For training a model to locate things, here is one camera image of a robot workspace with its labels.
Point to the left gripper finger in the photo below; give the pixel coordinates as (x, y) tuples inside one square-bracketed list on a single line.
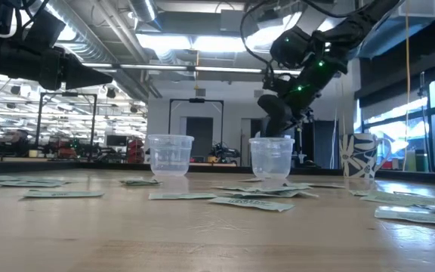
[(85, 75)]

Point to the small cream mug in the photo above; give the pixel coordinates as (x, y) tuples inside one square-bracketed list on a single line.
[(33, 153)]

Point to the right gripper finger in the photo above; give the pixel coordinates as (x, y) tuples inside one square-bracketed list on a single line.
[(278, 113)]

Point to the red cart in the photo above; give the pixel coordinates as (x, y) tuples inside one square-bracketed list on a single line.
[(135, 151)]

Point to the bright ceiling panel light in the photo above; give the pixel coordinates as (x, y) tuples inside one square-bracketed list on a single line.
[(187, 42)]

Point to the green bottle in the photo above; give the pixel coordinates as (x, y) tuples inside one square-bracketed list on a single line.
[(421, 162)]

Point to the blue white floral mug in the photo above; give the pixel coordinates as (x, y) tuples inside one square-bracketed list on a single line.
[(359, 155)]

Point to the black background robot arm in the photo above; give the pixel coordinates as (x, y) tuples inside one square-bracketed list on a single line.
[(223, 153)]

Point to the black gantry frame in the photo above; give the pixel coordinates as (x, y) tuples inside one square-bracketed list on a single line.
[(196, 100), (66, 94)]

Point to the small black monitor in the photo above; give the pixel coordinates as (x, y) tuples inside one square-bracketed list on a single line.
[(116, 140)]

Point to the clear plastic cup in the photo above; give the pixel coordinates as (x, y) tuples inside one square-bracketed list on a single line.
[(170, 155), (272, 158)]

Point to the pale green stevia packet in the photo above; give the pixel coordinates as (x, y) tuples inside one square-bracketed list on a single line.
[(51, 181), (298, 186), (255, 195), (25, 184), (278, 190), (251, 204), (236, 187), (358, 192), (181, 196), (251, 179), (308, 194), (327, 185), (62, 194), (8, 178), (387, 199), (410, 216)]

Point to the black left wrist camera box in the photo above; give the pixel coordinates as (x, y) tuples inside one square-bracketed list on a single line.
[(47, 28)]

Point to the person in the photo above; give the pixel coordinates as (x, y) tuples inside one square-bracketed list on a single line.
[(20, 141)]

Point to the grey ceiling box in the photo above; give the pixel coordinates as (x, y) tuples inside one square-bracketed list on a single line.
[(236, 20)]

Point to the black aluminium table frame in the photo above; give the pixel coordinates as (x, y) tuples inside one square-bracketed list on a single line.
[(89, 167)]

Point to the black background robot arms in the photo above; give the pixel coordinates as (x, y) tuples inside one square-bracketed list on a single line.
[(70, 151)]

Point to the black cabinet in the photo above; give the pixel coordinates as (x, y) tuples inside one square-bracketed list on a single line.
[(325, 143)]

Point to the black track spotlight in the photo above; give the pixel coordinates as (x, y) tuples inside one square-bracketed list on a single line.
[(133, 109), (111, 93), (15, 90)]

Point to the long ceiling strip light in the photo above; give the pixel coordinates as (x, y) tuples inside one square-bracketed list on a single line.
[(221, 70)]

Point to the white ceiling air unit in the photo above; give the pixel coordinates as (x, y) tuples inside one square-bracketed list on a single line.
[(410, 9)]

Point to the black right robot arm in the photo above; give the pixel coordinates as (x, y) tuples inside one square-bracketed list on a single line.
[(353, 22)]

